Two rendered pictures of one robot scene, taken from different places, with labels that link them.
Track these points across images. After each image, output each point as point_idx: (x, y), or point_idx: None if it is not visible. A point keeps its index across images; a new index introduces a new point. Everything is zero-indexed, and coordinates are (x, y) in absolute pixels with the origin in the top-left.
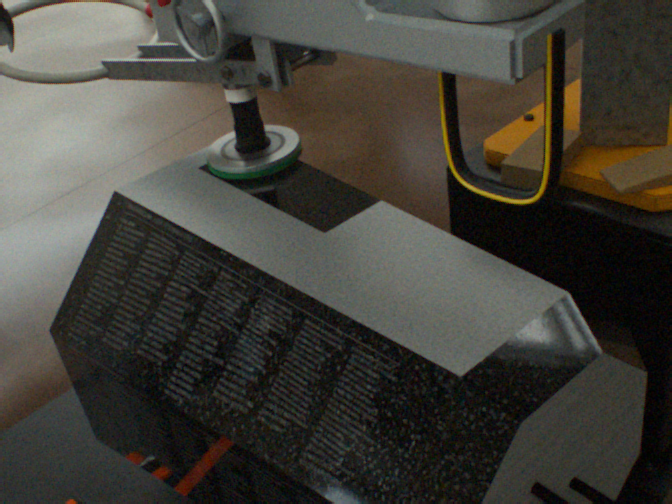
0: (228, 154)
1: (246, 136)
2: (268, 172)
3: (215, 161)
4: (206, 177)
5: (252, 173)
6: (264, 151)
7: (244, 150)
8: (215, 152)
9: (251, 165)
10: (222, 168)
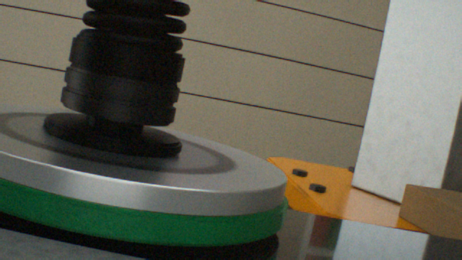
0: (77, 152)
1: (158, 85)
2: (282, 220)
3: (71, 166)
4: (26, 243)
5: (261, 219)
6: (191, 156)
7: (139, 141)
8: (6, 141)
9: (251, 186)
10: (143, 193)
